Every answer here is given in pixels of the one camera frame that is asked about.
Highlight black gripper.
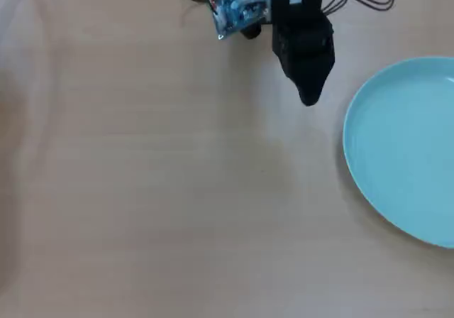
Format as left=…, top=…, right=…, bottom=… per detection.
left=270, top=0, right=336, bottom=106

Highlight light green shallow bowl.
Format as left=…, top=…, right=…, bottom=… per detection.
left=342, top=55, right=454, bottom=250

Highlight bare camera circuit board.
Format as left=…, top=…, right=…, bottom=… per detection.
left=206, top=0, right=271, bottom=42

